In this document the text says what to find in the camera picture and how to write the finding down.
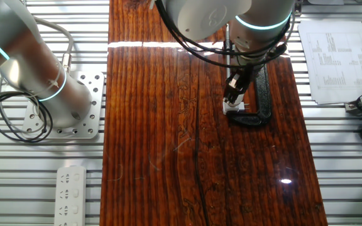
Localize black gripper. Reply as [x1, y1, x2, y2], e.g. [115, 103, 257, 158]
[223, 62, 256, 106]

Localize white bulb socket adapter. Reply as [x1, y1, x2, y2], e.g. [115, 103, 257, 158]
[222, 102, 250, 116]

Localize brown wooden board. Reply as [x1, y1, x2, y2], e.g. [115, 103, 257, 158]
[99, 0, 329, 226]

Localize printed white paper sheets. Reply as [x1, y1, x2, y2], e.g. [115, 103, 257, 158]
[297, 20, 362, 105]

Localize white power strip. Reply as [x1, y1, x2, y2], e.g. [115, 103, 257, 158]
[53, 166, 87, 226]

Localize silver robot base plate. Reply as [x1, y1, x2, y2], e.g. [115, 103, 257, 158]
[21, 70, 106, 140]

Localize thick grey robot cable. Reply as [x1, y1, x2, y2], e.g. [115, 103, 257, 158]
[33, 17, 75, 73]

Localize black looped base cables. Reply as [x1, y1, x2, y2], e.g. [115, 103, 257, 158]
[0, 87, 55, 144]

